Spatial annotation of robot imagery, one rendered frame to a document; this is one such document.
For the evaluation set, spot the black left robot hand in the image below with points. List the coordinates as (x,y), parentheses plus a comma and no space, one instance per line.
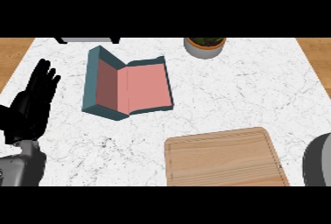
(29,108)

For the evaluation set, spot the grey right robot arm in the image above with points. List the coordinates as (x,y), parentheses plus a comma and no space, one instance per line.
(316,163)

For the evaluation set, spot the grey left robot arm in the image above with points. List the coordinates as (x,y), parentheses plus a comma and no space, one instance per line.
(20,166)

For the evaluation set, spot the wooden cutting board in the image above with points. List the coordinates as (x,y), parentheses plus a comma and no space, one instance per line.
(223,160)

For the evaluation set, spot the teal box with pink inside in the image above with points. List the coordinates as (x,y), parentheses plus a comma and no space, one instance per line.
(141,87)

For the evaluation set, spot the grey appliance with black legs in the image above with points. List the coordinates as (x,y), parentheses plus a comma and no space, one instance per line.
(87,40)

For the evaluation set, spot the grey potted plant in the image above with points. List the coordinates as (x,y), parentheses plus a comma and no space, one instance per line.
(204,46)

